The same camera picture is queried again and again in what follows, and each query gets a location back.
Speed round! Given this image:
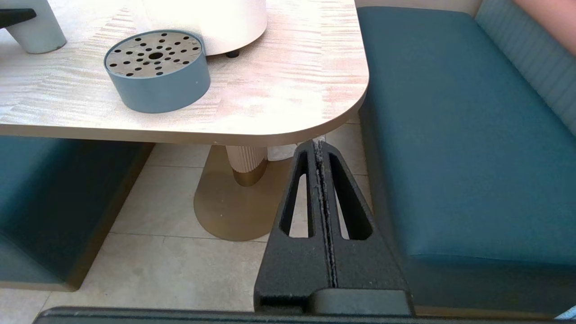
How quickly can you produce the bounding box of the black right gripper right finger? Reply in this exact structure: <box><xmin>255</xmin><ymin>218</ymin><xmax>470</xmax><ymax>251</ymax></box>
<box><xmin>318</xmin><ymin>140</ymin><xmax>409</xmax><ymax>291</ymax></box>

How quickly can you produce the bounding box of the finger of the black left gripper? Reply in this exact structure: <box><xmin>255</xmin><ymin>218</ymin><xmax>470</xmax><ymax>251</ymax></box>
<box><xmin>0</xmin><ymin>8</ymin><xmax>36</xmax><ymax>29</ymax></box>

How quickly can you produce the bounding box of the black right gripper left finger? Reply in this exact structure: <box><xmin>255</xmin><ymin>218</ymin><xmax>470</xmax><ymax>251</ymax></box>
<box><xmin>254</xmin><ymin>139</ymin><xmax>336</xmax><ymax>312</ymax></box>

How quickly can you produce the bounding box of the grey plastic cup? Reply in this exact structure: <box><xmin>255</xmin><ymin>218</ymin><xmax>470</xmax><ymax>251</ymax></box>
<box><xmin>0</xmin><ymin>0</ymin><xmax>67</xmax><ymax>54</ymax></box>

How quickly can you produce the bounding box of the large blue perforated drip tray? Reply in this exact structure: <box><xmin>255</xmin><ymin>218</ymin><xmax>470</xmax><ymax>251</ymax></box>
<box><xmin>103</xmin><ymin>30</ymin><xmax>211</xmax><ymax>114</ymax></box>

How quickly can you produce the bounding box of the blue upholstered bench sofa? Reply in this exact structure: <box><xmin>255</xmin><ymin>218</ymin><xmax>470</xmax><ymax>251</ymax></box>
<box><xmin>0</xmin><ymin>136</ymin><xmax>156</xmax><ymax>292</ymax></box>
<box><xmin>358</xmin><ymin>0</ymin><xmax>576</xmax><ymax>318</ymax></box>

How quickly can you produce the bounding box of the large clear water dispenser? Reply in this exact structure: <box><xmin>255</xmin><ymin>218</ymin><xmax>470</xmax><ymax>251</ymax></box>
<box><xmin>142</xmin><ymin>0</ymin><xmax>268</xmax><ymax>58</ymax></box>

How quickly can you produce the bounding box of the round table pedestal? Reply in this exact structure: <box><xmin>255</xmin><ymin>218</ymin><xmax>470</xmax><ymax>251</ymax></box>
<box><xmin>193</xmin><ymin>144</ymin><xmax>297</xmax><ymax>242</ymax></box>

